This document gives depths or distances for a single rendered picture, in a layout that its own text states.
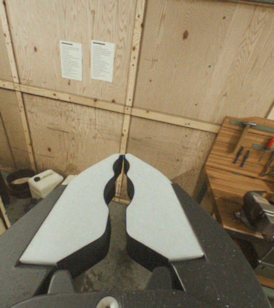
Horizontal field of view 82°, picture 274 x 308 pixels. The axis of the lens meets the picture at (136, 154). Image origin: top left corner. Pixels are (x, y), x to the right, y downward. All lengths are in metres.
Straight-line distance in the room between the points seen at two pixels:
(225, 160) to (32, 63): 2.08
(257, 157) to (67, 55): 1.96
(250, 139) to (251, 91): 0.39
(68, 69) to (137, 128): 0.86
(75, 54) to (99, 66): 0.24
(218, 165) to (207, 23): 1.16
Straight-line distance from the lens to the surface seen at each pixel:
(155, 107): 1.56
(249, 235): 1.25
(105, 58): 1.65
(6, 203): 1.28
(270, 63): 1.68
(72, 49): 1.79
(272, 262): 1.91
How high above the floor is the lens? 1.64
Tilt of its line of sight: 29 degrees down
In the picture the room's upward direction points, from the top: 10 degrees clockwise
